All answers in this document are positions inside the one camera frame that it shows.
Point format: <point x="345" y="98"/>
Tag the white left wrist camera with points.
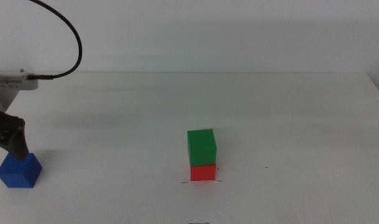
<point x="12" y="82"/>

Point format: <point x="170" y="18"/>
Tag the red cube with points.
<point x="203" y="172"/>

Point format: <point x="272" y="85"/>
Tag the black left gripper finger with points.
<point x="18" y="144"/>

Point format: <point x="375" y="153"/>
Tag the blue cube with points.
<point x="19" y="172"/>

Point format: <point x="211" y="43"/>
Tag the green cube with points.
<point x="201" y="146"/>

